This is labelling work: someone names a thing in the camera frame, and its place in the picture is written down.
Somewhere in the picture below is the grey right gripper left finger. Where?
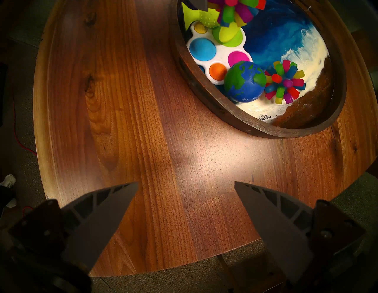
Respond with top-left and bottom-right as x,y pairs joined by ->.
8,181 -> 139,273

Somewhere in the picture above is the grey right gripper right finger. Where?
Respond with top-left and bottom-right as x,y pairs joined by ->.
234,181 -> 366,285

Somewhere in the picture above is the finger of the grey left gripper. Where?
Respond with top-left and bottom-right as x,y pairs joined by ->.
189,0 -> 209,12

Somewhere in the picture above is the lime green suction cup toy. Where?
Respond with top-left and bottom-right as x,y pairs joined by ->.
182,2 -> 245,48

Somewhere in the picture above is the multicolour spiky ball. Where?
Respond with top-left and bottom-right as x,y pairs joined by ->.
207,0 -> 266,27
264,60 -> 306,104

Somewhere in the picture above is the blue green globe ball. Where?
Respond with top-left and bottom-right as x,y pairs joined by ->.
224,61 -> 267,103

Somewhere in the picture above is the round wooden blue resin tray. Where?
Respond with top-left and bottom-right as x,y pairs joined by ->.
168,0 -> 346,139

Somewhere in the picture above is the white pop bubble toy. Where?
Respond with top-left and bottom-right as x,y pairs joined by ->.
186,21 -> 253,85

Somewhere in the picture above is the green upholstered chair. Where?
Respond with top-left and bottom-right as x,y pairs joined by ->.
7,27 -> 45,49
329,171 -> 378,260

